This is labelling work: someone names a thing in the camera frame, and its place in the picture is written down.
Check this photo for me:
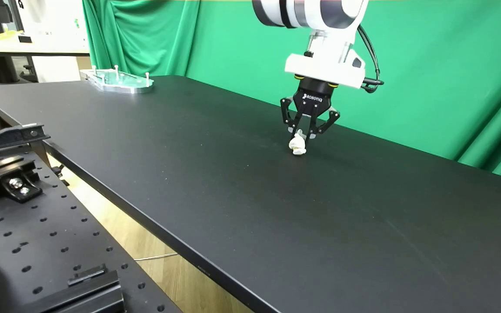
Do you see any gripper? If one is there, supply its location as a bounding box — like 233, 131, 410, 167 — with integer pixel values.
280, 77, 341, 140

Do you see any small white object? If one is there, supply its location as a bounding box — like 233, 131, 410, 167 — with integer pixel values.
288, 129, 307, 156

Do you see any green curtain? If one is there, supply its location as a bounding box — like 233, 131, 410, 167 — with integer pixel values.
82, 0, 501, 187

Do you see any metal plate with pegs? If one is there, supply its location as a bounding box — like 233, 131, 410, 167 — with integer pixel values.
80, 65, 155, 94

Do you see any wooden desk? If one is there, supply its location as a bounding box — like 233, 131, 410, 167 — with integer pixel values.
0, 31, 90, 87

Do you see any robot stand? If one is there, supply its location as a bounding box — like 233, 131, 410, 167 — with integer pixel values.
0, 123, 171, 313

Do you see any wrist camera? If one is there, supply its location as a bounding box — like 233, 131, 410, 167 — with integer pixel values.
284, 53, 367, 90

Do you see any white cable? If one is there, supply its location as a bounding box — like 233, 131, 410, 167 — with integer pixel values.
134, 252, 180, 262

